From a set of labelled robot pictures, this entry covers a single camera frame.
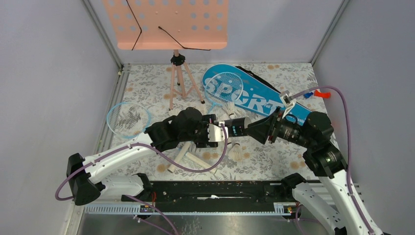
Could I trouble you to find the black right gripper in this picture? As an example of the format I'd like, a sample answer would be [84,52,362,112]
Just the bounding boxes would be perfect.
[243,106,314,148]

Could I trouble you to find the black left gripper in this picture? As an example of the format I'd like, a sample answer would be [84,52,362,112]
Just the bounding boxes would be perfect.
[180,116,219,147]

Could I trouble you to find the black shuttlecock tube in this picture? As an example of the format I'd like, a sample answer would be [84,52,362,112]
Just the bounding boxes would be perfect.
[220,117,251,137]

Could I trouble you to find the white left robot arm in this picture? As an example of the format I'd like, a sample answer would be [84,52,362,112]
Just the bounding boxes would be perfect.
[55,107,231,206]

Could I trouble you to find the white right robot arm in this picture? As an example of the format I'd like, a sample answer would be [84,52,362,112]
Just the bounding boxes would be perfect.
[245,111,383,235]

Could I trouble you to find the white shuttlecock by tripod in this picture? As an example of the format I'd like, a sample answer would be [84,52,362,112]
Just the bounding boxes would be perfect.
[168,109,181,116]

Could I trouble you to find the pink tripod stand legs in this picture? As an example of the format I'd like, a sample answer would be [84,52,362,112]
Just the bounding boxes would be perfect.
[169,49,205,111]

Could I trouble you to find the light blue racket on bag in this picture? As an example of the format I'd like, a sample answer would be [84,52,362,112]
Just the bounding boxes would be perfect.
[205,72,243,114]

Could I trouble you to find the blue clip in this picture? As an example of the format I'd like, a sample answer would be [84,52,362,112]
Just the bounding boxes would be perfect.
[303,92,314,99]

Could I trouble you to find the blue sport racket bag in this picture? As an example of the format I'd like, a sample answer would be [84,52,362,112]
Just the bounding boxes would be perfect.
[201,64,313,126]

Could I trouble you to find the light blue racket at left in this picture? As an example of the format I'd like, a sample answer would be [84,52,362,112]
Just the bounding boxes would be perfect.
[106,102,151,139]

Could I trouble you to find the orange clip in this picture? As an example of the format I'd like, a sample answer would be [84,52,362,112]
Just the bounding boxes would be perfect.
[314,90,331,99]

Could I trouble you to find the pink perforated music stand desk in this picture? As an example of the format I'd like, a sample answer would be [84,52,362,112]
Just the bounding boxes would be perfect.
[102,0,229,50]

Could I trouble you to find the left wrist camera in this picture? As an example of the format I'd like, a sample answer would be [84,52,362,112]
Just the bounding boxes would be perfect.
[207,124,226,142]

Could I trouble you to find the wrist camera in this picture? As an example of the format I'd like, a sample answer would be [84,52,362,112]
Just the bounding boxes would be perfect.
[279,91,297,118]
[207,124,226,142]

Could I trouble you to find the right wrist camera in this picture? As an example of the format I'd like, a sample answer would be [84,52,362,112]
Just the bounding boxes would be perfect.
[279,91,297,118]

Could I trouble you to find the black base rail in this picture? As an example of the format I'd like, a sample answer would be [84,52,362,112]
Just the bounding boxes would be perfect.
[121,181,299,213]

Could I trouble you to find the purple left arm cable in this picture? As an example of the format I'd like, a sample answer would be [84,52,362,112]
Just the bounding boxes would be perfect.
[54,123,229,202]

